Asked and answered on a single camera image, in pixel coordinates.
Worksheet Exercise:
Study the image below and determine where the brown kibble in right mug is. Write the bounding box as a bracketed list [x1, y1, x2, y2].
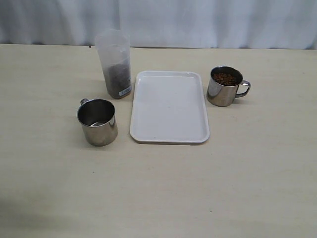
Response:
[212, 73, 240, 86]

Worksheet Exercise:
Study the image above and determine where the steel mug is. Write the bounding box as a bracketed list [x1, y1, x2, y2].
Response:
[207, 66, 251, 107]
[77, 98, 118, 146]

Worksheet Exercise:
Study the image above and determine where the white curtain backdrop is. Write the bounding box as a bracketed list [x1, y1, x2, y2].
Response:
[0, 0, 317, 49]

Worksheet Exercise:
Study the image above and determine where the white plastic tray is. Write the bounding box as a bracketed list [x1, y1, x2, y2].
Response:
[130, 70, 210, 144]

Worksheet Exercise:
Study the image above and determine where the translucent plastic tumbler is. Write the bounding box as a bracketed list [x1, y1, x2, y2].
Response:
[95, 29, 132, 99]

